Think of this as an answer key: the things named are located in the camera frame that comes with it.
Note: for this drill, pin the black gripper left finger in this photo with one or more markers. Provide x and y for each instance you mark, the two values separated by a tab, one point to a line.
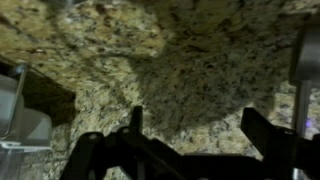
94	154

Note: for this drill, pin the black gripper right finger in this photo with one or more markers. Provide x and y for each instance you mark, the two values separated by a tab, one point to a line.
283	150

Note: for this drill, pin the stainless steel kitchen faucet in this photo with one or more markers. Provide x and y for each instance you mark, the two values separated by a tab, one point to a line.
304	72

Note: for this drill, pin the grey dish drying rack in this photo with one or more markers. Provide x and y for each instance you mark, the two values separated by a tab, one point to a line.
22	130

